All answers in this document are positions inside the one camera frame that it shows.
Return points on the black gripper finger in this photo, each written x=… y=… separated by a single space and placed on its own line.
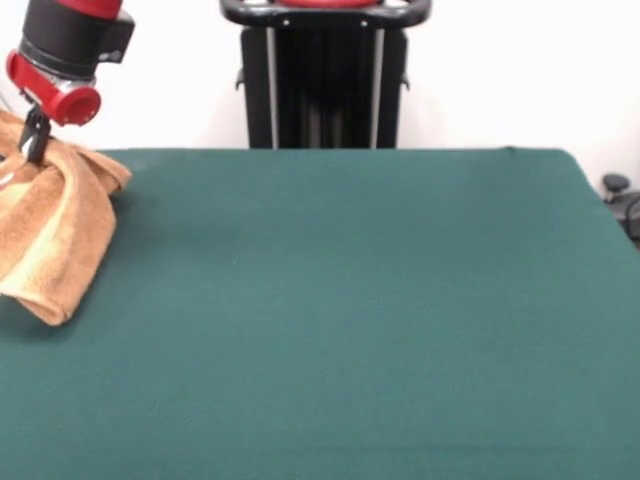
x=41 y=145
x=29 y=132

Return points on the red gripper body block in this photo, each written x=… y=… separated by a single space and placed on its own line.
x=60 y=100

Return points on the tan terry towel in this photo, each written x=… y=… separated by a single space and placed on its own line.
x=60 y=225

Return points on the dark green table cloth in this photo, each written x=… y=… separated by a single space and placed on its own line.
x=350 y=325

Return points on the black office chair base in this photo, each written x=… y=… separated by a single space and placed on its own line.
x=625 y=205

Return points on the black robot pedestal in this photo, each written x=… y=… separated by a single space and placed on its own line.
x=320 y=75

